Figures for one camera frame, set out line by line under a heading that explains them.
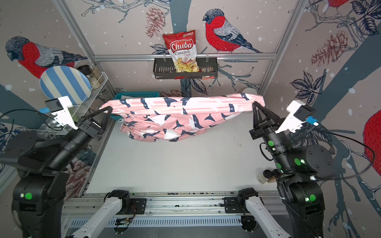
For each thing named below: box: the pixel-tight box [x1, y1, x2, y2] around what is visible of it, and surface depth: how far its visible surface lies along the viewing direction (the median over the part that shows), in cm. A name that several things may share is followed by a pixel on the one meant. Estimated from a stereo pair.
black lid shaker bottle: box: [256, 169, 273, 185], surface depth 77 cm
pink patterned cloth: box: [99, 93, 266, 142], surface depth 46 cm
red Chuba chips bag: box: [162, 29, 200, 73], surface depth 83 cm
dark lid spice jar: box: [76, 64, 94, 79], surface depth 81 cm
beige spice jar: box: [88, 65, 105, 90], surface depth 86 cm
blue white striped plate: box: [40, 65, 92, 106], surface depth 73 cm
